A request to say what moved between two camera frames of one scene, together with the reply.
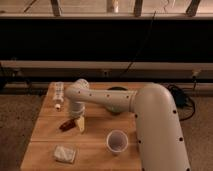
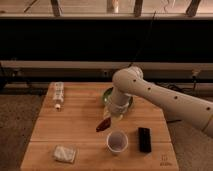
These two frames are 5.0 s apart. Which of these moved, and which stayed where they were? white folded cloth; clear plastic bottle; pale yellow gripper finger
Moved: pale yellow gripper finger
Stayed: clear plastic bottle; white folded cloth
